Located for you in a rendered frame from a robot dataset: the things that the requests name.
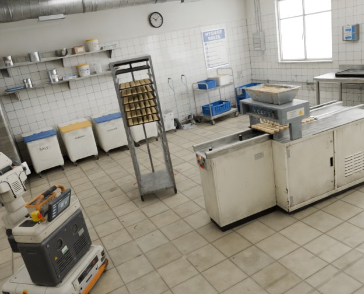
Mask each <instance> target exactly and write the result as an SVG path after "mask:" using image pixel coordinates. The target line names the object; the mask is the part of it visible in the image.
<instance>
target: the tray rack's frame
mask: <svg viewBox="0 0 364 294"><path fill-rule="evenodd" d="M148 56H149V54H144V55H137V56H134V57H128V58H122V59H115V60H111V61H110V62H112V65H114V64H120V63H124V62H130V61H136V60H142V59H146V58H149V57H148ZM131 75H132V80H133V81H135V78H134V73H133V72H131ZM142 126H143V131H144V135H145V140H146V145H147V149H148V153H149V158H150V164H151V167H152V172H151V173H146V174H142V175H141V177H142V185H143V188H141V190H142V195H143V196H144V195H146V194H150V193H155V192H158V191H163V190H168V189H171V188H173V189H174V185H173V181H170V178H169V175H168V173H167V170H166V169H164V170H159V171H154V168H153V163H152V157H151V152H150V149H149V144H148V139H147V135H146V130H145V124H142Z"/></svg>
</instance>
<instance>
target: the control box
mask: <svg viewBox="0 0 364 294"><path fill-rule="evenodd" d="M196 154H197V156H198V157H197V156H196V159H197V165H199V166H200V167H203V169H205V170H206V171H210V166H209V159H206V156H205V155H203V154H202V153H200V152H199V151H197V152H195V155H196ZM200 157H201V159H200ZM203 158H204V160H205V161H203ZM198 160H199V163H198ZM202 163H204V165H202Z"/></svg>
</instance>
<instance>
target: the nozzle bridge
mask: <svg viewBox="0 0 364 294"><path fill-rule="evenodd" d="M239 102H240V112H241V114H242V115H245V114H247V115H249V119H250V125H254V124H258V123H260V121H259V120H258V118H262V119H265V120H270V121H273V122H276V123H279V125H286V124H289V135H290V140H291V141H294V140H296V139H299V138H302V121H301V120H302V119H305V118H309V117H310V104H309V101H305V100H298V99H294V100H293V101H292V102H290V103H286V104H282V105H277V104H271V103H264V102H261V101H255V100H252V99H251V98H248V99H244V100H240V101H239ZM252 106H253V107H252ZM251 107H252V110H253V111H252V110H251ZM259 107H260V108H259ZM254 108H255V109H256V111H257V110H258V108H259V110H260V112H261V109H262V108H263V113H265V110H266V109H267V114H268V111H269V110H271V111H270V112H271V117H269V116H268V115H267V116H265V114H263V115H261V113H260V114H258V112H256V114H255V113H254ZM272 112H274V114H275V118H273V117H272ZM254 117H257V119H255V118H254Z"/></svg>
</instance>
